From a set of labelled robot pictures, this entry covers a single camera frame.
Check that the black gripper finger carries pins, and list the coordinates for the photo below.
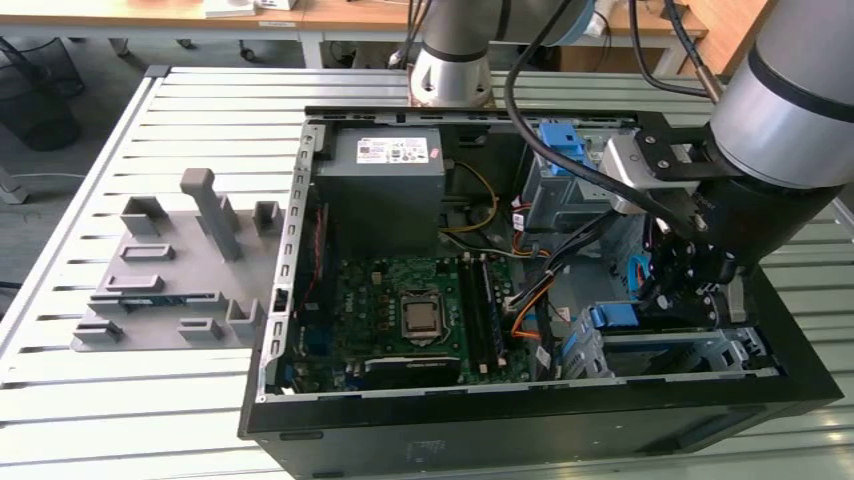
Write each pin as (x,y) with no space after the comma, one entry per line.
(670,270)
(714,265)

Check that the hard disk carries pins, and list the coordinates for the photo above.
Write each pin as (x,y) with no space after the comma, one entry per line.
(616,317)

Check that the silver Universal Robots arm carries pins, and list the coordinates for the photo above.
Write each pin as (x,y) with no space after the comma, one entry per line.
(787,125)

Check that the grey metal disk bay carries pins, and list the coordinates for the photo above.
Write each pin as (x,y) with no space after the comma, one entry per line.
(667,341)

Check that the grey metal drive cage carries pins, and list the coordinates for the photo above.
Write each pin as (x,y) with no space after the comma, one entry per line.
(554,200)

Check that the black RAM stick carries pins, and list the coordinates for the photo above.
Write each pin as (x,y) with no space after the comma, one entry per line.
(492,310)

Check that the black RAM slot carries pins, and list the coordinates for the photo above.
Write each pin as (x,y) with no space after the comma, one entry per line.
(471,310)

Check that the blue plastic drive latch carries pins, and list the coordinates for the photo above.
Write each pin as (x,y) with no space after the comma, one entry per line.
(560,137)

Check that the brown wooden cabinet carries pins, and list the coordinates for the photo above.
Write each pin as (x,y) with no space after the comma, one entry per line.
(740,25)

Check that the silver CPU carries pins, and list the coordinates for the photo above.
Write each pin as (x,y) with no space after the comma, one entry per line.
(420,317)

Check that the black open PC case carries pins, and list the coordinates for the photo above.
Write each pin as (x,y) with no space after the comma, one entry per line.
(467,425)

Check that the black graphics card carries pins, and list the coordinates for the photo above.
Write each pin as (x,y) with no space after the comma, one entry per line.
(414,372)

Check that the grey power supply unit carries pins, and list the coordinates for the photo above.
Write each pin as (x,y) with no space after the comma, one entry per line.
(380,210)

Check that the green motherboard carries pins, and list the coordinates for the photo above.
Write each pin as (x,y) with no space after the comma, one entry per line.
(360,310)

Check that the grey parts rack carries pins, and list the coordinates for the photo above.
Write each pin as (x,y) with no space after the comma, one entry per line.
(187,280)

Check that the blue labelled RAM stick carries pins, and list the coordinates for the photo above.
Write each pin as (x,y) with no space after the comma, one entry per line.
(153,301)

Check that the small white labelled box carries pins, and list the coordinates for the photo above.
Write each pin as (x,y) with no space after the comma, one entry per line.
(275,4)

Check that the large white box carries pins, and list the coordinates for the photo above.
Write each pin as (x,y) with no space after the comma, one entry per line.
(229,7)

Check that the black mesh waste bin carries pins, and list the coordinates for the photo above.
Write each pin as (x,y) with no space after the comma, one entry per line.
(40,100)

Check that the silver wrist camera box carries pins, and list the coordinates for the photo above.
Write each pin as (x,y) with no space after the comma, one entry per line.
(623,160)

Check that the wooden desk with white frame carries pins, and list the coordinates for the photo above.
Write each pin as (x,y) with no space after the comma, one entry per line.
(167,15)

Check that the grey metal bracket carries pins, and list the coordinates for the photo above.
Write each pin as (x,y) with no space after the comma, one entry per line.
(12,192)

